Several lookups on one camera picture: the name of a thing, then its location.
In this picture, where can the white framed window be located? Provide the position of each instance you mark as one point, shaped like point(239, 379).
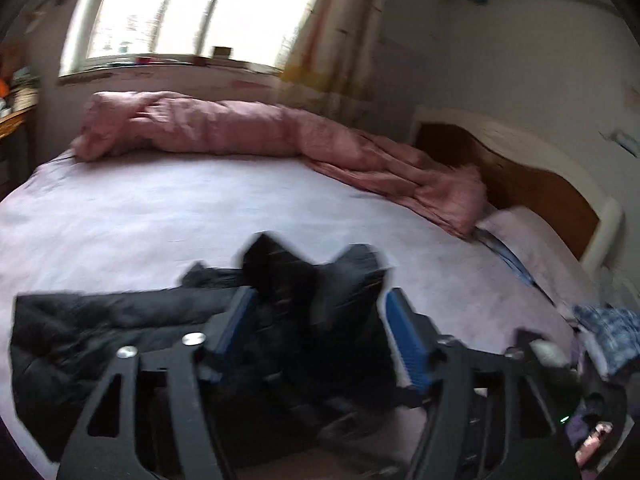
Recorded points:
point(106, 33)

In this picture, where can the wooden headboard with white trim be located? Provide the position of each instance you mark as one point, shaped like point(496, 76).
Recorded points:
point(520, 168)

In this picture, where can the patterned cream curtain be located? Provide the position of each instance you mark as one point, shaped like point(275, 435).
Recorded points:
point(330, 67)

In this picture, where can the blue plaid cloth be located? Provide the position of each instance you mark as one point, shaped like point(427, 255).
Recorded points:
point(616, 334)

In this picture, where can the black puffer jacket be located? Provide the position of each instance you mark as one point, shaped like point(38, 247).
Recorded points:
point(284, 350)

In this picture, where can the brown box on sill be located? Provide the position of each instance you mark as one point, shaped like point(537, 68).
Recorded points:
point(221, 53)

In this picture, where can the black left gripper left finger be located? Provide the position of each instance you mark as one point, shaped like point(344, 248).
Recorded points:
point(209, 355)

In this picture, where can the pink and blue pillow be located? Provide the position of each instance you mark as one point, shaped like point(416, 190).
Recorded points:
point(537, 255)

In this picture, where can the pink duvet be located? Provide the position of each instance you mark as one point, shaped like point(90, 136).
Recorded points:
point(119, 122)

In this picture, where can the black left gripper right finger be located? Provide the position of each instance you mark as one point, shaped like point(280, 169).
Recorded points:
point(439, 370)

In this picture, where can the carved wooden side table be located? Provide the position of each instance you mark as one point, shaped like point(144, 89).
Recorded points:
point(18, 148)

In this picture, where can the pale pink bed sheet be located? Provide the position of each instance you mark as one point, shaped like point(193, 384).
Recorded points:
point(138, 221)

